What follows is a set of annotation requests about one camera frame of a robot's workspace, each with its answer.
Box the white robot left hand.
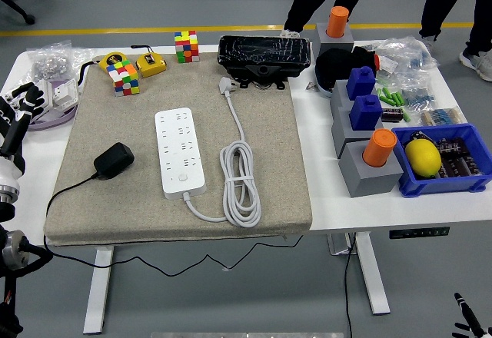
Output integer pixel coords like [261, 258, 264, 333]
[0, 82, 46, 188]

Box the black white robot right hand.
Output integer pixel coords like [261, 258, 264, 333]
[451, 292, 492, 338]

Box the black plug adapter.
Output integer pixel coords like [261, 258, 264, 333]
[93, 141, 135, 181]

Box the white power strip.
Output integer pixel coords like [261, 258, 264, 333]
[154, 107, 208, 200]

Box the purple tray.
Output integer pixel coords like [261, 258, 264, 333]
[26, 78, 80, 131]

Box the white socket box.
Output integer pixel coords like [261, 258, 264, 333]
[36, 80, 53, 118]
[52, 78, 80, 108]

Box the clear bag of metal parts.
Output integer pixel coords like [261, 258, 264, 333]
[11, 40, 95, 93]

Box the black table control panel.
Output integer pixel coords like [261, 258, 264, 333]
[388, 226, 450, 240]

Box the white table leg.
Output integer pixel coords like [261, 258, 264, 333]
[83, 245, 115, 335]
[353, 233, 392, 315]

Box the round yellow tape measure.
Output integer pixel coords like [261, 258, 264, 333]
[78, 51, 130, 87]

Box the scrambled colour puzzle cube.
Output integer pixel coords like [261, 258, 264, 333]
[106, 60, 142, 97]

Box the blue plastic bin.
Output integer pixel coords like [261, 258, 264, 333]
[391, 123, 492, 198]

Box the dark brown capacitor pack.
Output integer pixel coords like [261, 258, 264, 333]
[436, 137, 484, 178]

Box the small yellow tape measure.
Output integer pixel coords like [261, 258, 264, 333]
[131, 44, 168, 78]

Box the yellow lemon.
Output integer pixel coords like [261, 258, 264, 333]
[404, 139, 442, 180]

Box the grey square block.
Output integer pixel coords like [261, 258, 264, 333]
[329, 79, 380, 112]
[311, 22, 354, 58]
[331, 105, 384, 159]
[337, 141, 404, 199]

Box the small black clip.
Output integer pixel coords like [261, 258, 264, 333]
[409, 131, 437, 147]

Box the orange cylinder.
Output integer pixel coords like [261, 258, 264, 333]
[326, 5, 350, 39]
[362, 128, 397, 168]

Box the tall scrambled puzzle cube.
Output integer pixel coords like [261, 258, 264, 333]
[174, 30, 200, 64]

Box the clear bag of taped resistors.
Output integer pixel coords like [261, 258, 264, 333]
[418, 106, 468, 128]

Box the blue block with knob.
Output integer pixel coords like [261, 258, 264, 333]
[348, 94, 384, 131]
[345, 65, 376, 101]

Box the clear bag of blue resistors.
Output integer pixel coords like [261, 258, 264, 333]
[395, 72, 437, 111]

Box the grey-brown mat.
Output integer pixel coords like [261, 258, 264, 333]
[42, 51, 313, 247]

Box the small white carton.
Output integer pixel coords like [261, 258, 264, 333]
[378, 55, 399, 74]

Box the black device in plastic wrap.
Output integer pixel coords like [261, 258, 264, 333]
[217, 35, 311, 90]

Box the white bowl with blue rim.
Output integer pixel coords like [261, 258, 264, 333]
[314, 72, 334, 99]

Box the large clear bag of resistors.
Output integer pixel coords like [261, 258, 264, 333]
[374, 36, 440, 81]

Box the black cloth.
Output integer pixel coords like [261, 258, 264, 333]
[314, 45, 381, 93]

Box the black hanging cable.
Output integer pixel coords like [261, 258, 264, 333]
[343, 234, 357, 338]

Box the thin black plug cord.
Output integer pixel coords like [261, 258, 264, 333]
[42, 172, 304, 277]

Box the white power strip cord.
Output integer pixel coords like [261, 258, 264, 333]
[182, 76, 263, 228]

